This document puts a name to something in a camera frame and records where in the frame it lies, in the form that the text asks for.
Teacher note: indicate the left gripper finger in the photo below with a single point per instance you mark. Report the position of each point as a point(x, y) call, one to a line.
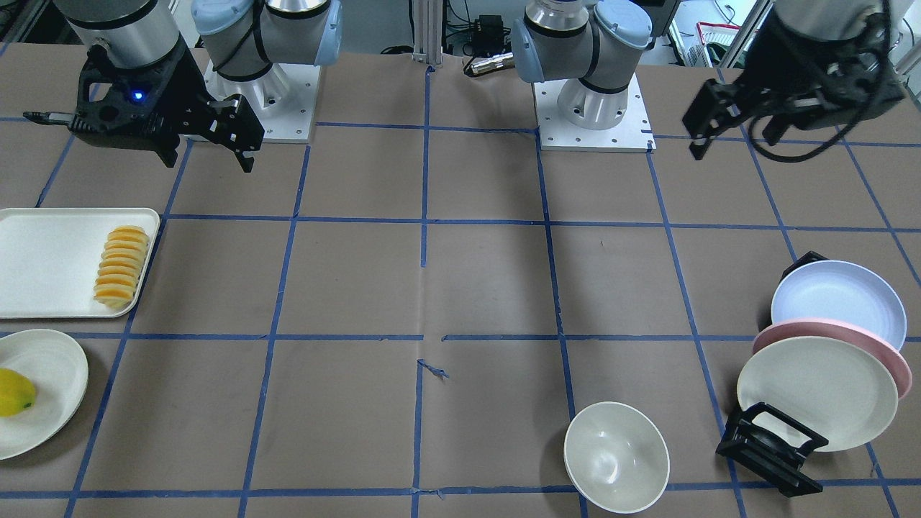
point(728, 97)
point(704, 127)

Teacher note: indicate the pink plate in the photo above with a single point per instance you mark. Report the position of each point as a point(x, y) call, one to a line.
point(862, 338)

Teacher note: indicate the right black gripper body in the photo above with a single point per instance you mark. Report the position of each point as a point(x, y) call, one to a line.
point(185, 90)

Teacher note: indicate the cream plate in rack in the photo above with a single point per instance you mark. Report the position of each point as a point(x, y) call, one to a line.
point(834, 388)

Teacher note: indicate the aluminium frame post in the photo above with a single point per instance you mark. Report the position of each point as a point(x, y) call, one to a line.
point(427, 24)

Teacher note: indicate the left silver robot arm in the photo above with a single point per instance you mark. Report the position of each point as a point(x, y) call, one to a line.
point(601, 46)

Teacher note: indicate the yellow lemon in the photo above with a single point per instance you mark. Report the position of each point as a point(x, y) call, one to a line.
point(18, 393)

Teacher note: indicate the sliced bread loaf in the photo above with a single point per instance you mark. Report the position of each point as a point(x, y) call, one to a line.
point(124, 254)

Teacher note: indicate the blue plate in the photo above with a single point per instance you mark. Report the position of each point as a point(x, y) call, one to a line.
point(843, 291)

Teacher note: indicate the white rectangular tray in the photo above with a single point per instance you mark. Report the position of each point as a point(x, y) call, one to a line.
point(50, 260)

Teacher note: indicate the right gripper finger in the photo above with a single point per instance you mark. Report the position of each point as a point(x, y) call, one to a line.
point(234, 124)
point(50, 119)

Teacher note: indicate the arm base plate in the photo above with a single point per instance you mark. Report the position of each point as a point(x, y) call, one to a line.
point(626, 115)
point(284, 99)

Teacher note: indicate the cream bowl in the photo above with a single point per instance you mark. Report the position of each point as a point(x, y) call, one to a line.
point(616, 458)

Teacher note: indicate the cream plate with lemon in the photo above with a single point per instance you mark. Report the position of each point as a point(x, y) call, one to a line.
point(58, 368)

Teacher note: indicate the black dish rack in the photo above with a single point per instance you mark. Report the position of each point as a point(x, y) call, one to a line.
point(773, 446)

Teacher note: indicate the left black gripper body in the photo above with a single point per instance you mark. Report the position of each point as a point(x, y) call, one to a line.
point(790, 80)

